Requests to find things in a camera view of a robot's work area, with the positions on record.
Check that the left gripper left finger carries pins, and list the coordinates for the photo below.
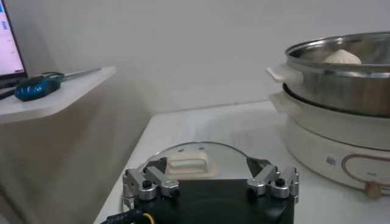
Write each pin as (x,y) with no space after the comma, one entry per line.
(152,182)

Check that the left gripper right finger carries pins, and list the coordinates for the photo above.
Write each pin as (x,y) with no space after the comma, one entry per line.
(268,182)

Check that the white steamed baozi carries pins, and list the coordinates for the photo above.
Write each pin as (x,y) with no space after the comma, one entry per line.
(342,58)

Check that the perforated steel steamer basket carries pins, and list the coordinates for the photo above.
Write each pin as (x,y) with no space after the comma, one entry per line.
(335,88)

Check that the white electric cooker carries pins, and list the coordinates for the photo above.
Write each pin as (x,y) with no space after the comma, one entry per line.
(329,137)

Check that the white rectangular table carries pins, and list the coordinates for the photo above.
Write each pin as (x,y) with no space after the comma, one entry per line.
(213,124)

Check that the white side table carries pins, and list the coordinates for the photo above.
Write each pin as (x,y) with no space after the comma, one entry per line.
(61,97)

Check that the blue computer mouse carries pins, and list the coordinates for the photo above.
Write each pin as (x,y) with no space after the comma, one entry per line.
(36,89)

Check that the laptop screen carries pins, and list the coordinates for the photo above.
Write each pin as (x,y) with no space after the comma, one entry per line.
(9,45)

